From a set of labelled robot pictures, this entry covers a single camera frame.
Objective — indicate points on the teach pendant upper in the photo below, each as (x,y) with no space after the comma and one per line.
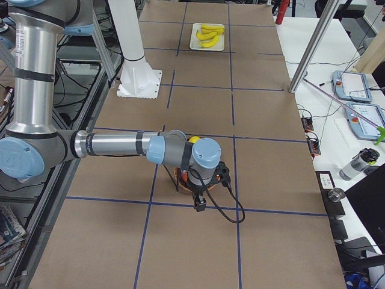
(351,86)

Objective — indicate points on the stack of magazines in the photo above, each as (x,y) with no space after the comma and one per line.
(12,235)

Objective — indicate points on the grey water bottle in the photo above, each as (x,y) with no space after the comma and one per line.
(365,158)

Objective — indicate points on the white bear tray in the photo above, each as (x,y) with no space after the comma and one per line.
(194,42)

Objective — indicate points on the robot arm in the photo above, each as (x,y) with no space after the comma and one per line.
(32,144)

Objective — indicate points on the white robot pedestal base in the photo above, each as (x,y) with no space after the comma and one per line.
(137,79)

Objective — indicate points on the orange circuit board lower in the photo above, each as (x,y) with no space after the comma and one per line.
(313,144)

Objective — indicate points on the small metal cup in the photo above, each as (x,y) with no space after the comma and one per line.
(336,194)

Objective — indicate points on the aluminium side frame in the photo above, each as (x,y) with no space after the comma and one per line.
(36,202)

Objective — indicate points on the orange circuit board upper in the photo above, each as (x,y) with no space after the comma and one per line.
(307,124)

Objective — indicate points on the black laptop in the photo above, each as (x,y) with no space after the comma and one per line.
(367,199)

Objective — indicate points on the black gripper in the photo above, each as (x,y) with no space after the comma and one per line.
(198,192)

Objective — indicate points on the red fire extinguisher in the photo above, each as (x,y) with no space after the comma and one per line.
(283,5)

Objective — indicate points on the teach pendant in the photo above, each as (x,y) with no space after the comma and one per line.
(351,86)
(361,129)

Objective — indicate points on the white label card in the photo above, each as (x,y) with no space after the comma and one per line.
(326,180)

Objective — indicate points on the teach pendant lower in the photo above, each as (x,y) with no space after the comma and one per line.
(361,129)

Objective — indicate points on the orange circuit board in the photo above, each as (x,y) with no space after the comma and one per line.
(307,124)
(313,144)

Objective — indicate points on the brown wicker basket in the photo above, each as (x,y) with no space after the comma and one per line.
(183,185)

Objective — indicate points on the aluminium frame post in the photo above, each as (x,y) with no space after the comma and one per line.
(320,29)

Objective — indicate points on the yellow banana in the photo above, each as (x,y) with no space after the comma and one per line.
(211,43)
(204,37)
(218,31)
(211,27)

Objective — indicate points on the yellow pear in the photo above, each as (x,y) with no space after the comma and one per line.
(194,139)

